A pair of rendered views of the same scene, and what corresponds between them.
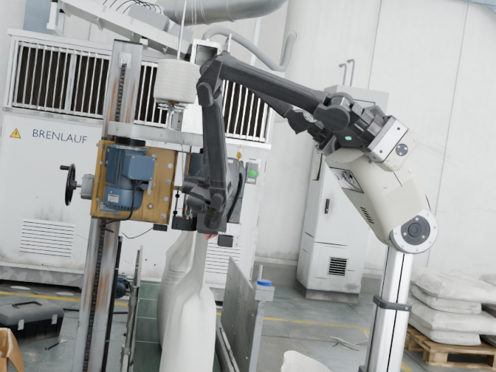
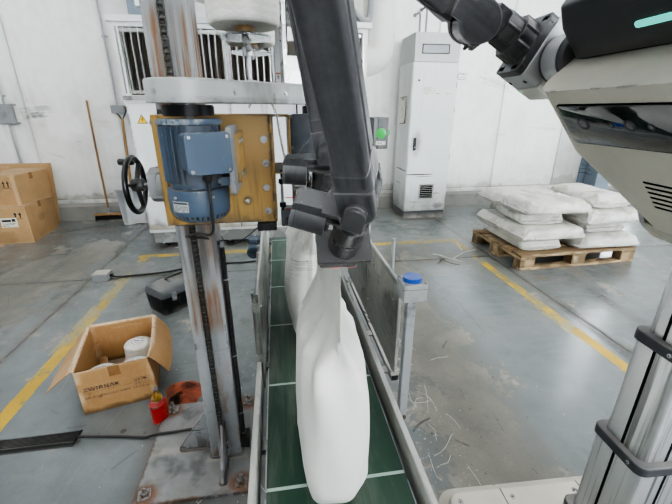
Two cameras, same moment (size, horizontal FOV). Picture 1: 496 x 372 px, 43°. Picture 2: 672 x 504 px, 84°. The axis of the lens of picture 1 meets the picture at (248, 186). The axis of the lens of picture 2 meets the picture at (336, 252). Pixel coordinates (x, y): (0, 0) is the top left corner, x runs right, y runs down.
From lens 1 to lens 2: 1.50 m
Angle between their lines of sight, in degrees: 18
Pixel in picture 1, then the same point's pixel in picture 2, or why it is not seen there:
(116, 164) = (172, 152)
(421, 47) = not seen: outside the picture
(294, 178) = not seen: hidden behind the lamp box
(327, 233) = (416, 166)
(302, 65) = (385, 14)
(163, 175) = (256, 154)
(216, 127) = (335, 15)
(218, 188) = (354, 194)
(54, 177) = not seen: hidden behind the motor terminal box
